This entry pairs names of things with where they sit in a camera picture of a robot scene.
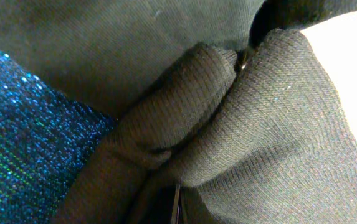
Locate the black cloth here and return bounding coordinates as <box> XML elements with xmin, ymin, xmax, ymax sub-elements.
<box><xmin>52</xmin><ymin>29</ymin><xmax>357</xmax><ymax>223</ymax></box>
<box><xmin>0</xmin><ymin>0</ymin><xmax>357</xmax><ymax>116</ymax></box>

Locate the blue sequin fabric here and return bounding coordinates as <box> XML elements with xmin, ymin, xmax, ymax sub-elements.
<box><xmin>0</xmin><ymin>51</ymin><xmax>115</xmax><ymax>223</ymax></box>

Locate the clear plastic container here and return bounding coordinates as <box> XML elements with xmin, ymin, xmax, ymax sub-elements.
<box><xmin>301</xmin><ymin>11</ymin><xmax>357</xmax><ymax>142</ymax></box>

